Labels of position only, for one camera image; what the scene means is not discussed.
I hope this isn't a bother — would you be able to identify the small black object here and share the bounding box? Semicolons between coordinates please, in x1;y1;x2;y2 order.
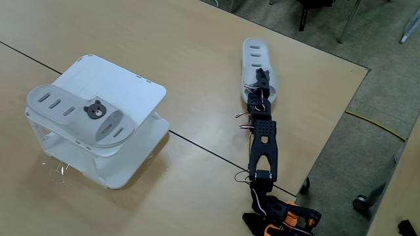
397;219;418;236

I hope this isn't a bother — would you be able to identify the black caster wheel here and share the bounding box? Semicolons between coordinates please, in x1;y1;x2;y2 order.
299;176;311;195
352;194;370;212

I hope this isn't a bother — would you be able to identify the orange black table clamp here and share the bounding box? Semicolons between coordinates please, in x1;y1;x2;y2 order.
264;201;322;236

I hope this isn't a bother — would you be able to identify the metal furniture leg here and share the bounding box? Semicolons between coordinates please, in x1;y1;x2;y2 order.
337;0;364;45

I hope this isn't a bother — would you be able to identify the black chair base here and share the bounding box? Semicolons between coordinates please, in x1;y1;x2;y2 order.
297;0;335;33

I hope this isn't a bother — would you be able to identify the white two-tier plastic box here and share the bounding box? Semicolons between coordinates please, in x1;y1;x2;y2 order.
25;54;171;190

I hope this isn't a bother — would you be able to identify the white bear slipper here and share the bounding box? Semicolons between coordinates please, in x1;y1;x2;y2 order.
26;84;137;149
241;37;279;105

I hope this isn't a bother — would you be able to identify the yellow floor cable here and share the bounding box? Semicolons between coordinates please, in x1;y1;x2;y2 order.
344;110;408;142

